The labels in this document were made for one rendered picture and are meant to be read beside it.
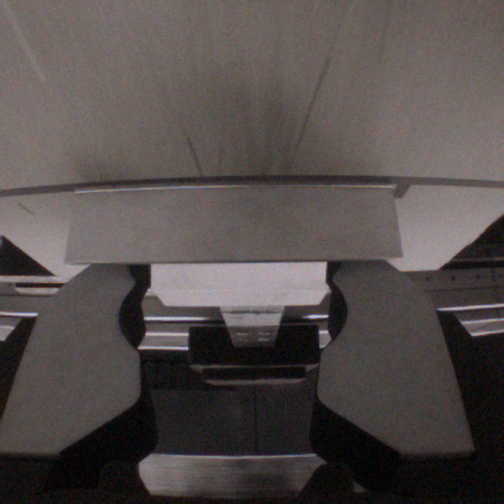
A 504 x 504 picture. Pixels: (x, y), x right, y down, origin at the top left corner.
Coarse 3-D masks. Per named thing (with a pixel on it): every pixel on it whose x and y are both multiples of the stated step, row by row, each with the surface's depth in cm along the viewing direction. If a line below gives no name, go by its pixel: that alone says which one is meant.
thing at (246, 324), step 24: (240, 312) 23; (264, 312) 23; (192, 336) 37; (216, 336) 37; (240, 336) 31; (264, 336) 31; (288, 336) 37; (312, 336) 37; (192, 360) 36; (216, 360) 36; (240, 360) 36; (264, 360) 36; (288, 360) 36; (312, 360) 36; (216, 384) 43; (240, 384) 43
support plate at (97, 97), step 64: (0, 0) 5; (64, 0) 5; (128, 0) 5; (192, 0) 5; (256, 0) 5; (320, 0) 5; (384, 0) 5; (448, 0) 5; (0, 64) 6; (64, 64) 6; (128, 64) 7; (192, 64) 7; (256, 64) 7; (320, 64) 7; (384, 64) 7; (448, 64) 6; (0, 128) 8; (64, 128) 8; (128, 128) 8; (192, 128) 8; (256, 128) 9; (320, 128) 9; (384, 128) 8; (448, 128) 8; (64, 192) 11; (448, 192) 11; (448, 256) 16
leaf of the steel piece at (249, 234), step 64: (128, 192) 10; (192, 192) 10; (256, 192) 10; (320, 192) 10; (384, 192) 10; (64, 256) 10; (128, 256) 10; (192, 256) 10; (256, 256) 10; (320, 256) 10; (384, 256) 10
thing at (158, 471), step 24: (168, 456) 17; (192, 456) 17; (216, 456) 17; (264, 456) 17; (288, 456) 17; (312, 456) 17; (144, 480) 16; (168, 480) 16; (192, 480) 16; (216, 480) 16; (240, 480) 16; (264, 480) 16; (288, 480) 16
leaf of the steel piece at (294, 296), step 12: (168, 300) 21; (180, 300) 21; (192, 300) 21; (204, 300) 21; (216, 300) 21; (228, 300) 21; (240, 300) 21; (252, 300) 21; (264, 300) 21; (276, 300) 22; (288, 300) 22; (300, 300) 22; (312, 300) 22
